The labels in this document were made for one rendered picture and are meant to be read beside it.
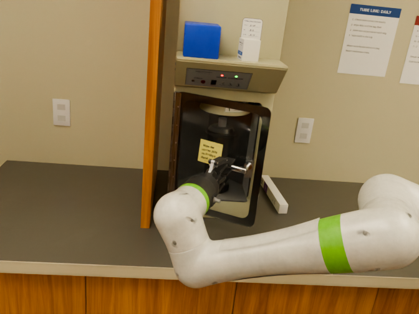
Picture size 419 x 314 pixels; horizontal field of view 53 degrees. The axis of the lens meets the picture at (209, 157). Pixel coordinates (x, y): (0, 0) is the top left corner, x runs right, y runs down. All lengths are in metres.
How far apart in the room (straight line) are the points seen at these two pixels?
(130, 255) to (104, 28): 0.91
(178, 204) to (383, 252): 0.42
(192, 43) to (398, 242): 0.73
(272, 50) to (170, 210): 0.64
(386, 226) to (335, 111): 1.14
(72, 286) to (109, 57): 0.90
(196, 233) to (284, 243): 0.20
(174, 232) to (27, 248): 0.56
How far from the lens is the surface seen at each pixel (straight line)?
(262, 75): 1.26
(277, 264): 0.90
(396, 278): 1.44
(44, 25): 1.82
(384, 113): 2.01
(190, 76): 1.26
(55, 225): 1.46
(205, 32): 1.20
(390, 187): 0.98
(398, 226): 0.84
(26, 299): 1.43
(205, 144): 1.33
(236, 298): 1.37
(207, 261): 0.96
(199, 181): 1.05
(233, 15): 1.32
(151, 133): 1.28
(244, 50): 1.24
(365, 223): 0.85
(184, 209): 0.93
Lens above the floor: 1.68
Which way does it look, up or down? 21 degrees down
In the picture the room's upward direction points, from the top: 6 degrees clockwise
